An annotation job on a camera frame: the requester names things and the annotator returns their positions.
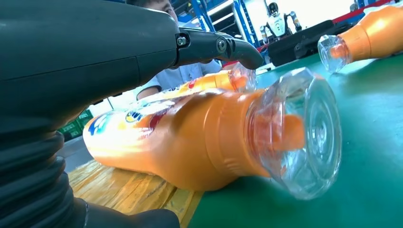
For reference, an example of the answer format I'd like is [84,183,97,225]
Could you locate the orange detergent bottle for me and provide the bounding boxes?
[82,66,343,201]
[138,62,259,102]
[317,4,403,74]

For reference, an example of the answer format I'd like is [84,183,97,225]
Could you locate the stacked green crates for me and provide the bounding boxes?
[58,108,95,142]

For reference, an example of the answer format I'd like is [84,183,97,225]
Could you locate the person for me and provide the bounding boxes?
[125,0,240,101]

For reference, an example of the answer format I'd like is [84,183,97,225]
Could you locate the blue metal rack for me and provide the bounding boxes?
[189,0,262,48]

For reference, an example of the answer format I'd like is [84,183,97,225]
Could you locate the white humanoid robot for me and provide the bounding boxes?
[259,1,303,45]

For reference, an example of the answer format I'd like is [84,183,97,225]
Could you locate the black hard case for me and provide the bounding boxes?
[268,19,354,67]

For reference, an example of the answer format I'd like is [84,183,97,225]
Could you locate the red rail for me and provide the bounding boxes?
[332,0,393,25]

